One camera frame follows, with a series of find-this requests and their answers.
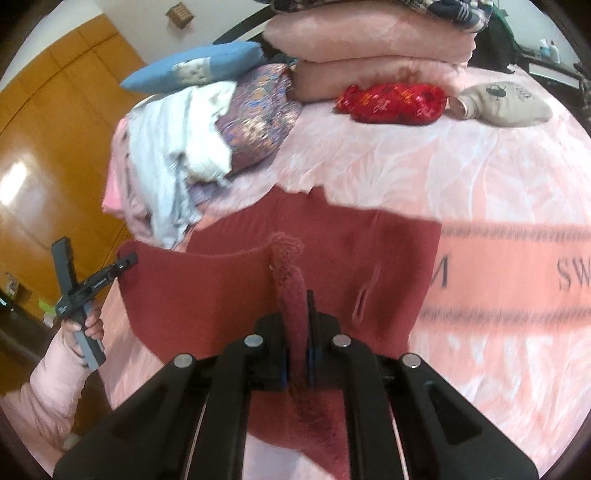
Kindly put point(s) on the dark red knit sweater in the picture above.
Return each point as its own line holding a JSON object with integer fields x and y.
{"x": 221, "y": 295}

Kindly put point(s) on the person's left forearm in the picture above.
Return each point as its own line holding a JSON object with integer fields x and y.
{"x": 41, "y": 392}

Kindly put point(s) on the black bag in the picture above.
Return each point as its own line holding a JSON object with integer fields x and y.
{"x": 498, "y": 37}

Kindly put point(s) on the small wooden wall ornament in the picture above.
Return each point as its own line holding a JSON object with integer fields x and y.
{"x": 179, "y": 12}

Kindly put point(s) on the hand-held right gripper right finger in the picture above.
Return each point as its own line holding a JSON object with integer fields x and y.
{"x": 318, "y": 360}

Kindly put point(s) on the white zip garment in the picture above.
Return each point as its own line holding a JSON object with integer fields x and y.
{"x": 207, "y": 138}

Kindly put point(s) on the dark desk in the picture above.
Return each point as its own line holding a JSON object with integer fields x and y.
{"x": 554, "y": 71}

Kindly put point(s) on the purple patterned pillow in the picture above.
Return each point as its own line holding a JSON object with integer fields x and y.
{"x": 263, "y": 115}

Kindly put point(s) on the blue pillow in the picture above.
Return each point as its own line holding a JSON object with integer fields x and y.
{"x": 221, "y": 60}

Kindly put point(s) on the pink floral bedspread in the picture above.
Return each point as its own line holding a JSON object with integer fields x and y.
{"x": 485, "y": 184}

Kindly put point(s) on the red embroidered pouch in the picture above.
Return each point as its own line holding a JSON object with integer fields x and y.
{"x": 392, "y": 104}

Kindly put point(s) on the white bottle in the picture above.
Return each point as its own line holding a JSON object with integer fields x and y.
{"x": 555, "y": 54}

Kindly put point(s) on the dark plaid blanket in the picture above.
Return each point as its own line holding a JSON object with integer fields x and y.
{"x": 438, "y": 11}

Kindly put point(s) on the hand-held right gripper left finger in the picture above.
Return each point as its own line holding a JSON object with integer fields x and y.
{"x": 277, "y": 360}

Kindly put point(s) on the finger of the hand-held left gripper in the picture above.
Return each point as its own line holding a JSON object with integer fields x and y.
{"x": 113, "y": 272}
{"x": 63, "y": 265}

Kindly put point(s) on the pink folded garment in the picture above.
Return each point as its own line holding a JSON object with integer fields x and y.
{"x": 113, "y": 184}

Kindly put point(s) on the folded pink blanket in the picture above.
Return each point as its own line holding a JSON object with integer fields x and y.
{"x": 369, "y": 76}
{"x": 369, "y": 34}

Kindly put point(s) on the white striped garment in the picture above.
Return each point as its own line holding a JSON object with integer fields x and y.
{"x": 157, "y": 184}

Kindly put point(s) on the person's left hand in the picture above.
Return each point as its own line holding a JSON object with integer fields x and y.
{"x": 94, "y": 325}

